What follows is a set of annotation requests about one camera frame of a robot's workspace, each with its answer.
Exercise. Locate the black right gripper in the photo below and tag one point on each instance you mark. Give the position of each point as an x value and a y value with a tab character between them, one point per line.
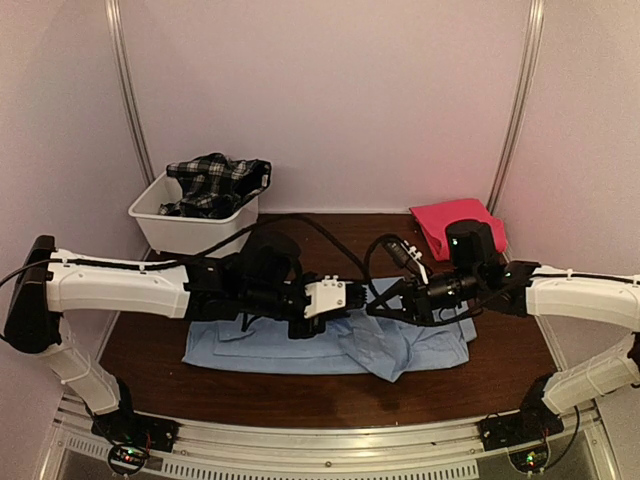
404	291

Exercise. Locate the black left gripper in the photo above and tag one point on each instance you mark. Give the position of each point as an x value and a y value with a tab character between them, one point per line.
306	331

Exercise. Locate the light blue shirt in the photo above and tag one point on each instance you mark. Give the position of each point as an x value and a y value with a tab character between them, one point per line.
354	344

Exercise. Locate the pink trousers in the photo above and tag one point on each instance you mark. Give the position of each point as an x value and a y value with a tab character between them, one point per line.
434	219

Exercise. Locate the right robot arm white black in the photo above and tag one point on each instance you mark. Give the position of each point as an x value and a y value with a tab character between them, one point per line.
522	288

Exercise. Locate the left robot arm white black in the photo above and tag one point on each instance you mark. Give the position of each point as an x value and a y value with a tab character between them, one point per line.
54	281

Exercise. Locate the white plastic laundry bin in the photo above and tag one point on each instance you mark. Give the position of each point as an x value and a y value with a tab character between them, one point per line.
183	235

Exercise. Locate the black white plaid garment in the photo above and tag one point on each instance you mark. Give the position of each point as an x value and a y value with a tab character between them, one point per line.
215	186

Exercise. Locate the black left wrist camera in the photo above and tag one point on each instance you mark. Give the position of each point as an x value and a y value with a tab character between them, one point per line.
270	256

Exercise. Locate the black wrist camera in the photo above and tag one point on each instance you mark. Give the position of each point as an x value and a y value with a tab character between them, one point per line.
470	242
270	256

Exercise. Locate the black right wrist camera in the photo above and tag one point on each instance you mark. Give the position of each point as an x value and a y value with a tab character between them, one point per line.
470	242

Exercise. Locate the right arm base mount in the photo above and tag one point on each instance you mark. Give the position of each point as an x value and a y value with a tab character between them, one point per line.
524	434

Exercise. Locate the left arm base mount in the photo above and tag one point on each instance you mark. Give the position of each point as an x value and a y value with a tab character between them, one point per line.
132	438

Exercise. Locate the front aluminium rail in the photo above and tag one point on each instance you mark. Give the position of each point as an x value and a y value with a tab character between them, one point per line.
206	450

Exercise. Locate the left aluminium frame post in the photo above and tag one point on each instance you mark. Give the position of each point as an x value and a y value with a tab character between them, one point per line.
123	70

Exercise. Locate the aluminium frame post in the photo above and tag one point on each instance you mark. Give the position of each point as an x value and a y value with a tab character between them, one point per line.
123	70
529	60

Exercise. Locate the right aluminium frame post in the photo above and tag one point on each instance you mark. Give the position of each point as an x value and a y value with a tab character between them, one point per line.
529	60

